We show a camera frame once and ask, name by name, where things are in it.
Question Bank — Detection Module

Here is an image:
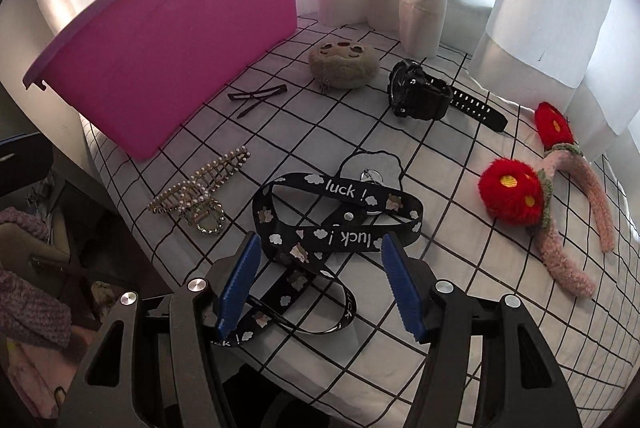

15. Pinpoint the grid pattern tablecloth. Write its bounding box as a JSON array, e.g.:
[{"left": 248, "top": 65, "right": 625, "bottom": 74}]
[{"left": 80, "top": 12, "right": 640, "bottom": 414}]

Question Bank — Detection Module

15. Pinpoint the pearl hair claw clip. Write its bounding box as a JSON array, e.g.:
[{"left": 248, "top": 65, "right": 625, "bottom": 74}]
[{"left": 146, "top": 147, "right": 250, "bottom": 236}]

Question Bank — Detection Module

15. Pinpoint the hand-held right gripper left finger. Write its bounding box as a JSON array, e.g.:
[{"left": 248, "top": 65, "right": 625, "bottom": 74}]
[{"left": 55, "top": 232, "right": 263, "bottom": 428}]

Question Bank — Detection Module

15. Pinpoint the pink plastic tub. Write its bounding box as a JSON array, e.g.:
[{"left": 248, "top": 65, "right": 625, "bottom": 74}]
[{"left": 22, "top": 0, "right": 306, "bottom": 161}]

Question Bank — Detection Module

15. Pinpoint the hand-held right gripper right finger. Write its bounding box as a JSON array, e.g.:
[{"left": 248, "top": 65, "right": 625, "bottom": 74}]
[{"left": 381, "top": 233, "right": 583, "bottom": 428}]

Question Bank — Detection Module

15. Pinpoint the black cloud print lanyard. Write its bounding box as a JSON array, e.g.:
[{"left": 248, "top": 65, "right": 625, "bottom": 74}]
[{"left": 212, "top": 171, "right": 426, "bottom": 349}]

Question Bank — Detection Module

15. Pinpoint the pink cartoon cloth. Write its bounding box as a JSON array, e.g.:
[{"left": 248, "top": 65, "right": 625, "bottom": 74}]
[{"left": 0, "top": 328, "right": 83, "bottom": 420}]

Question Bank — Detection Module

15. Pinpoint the black cord with metal ring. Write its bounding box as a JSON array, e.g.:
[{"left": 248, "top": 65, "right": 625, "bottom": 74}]
[{"left": 336, "top": 150, "right": 407, "bottom": 189}]

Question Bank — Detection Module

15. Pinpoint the black hairpin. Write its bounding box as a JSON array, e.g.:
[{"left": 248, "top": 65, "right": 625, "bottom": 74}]
[{"left": 227, "top": 84, "right": 288, "bottom": 119}]

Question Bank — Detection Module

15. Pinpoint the pink headband with red flowers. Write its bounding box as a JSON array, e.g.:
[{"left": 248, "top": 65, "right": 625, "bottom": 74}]
[{"left": 477, "top": 102, "right": 616, "bottom": 299}]

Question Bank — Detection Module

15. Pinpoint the purple knit cloth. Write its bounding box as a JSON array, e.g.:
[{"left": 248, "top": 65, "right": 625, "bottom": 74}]
[{"left": 0, "top": 207, "right": 73, "bottom": 349}]

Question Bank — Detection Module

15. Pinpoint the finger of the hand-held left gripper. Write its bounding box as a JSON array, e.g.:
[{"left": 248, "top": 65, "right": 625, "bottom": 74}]
[{"left": 0, "top": 133, "right": 53, "bottom": 199}]

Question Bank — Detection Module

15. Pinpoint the beige chair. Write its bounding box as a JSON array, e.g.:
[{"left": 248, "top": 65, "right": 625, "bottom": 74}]
[{"left": 0, "top": 220, "right": 71, "bottom": 273}]

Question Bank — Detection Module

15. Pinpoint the fuzzy plush pouch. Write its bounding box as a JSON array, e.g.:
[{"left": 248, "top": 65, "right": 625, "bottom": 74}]
[{"left": 307, "top": 40, "right": 380, "bottom": 91}]

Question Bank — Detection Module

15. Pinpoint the black digital wrist watch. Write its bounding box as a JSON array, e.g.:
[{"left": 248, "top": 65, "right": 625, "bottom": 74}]
[{"left": 387, "top": 58, "right": 508, "bottom": 133}]

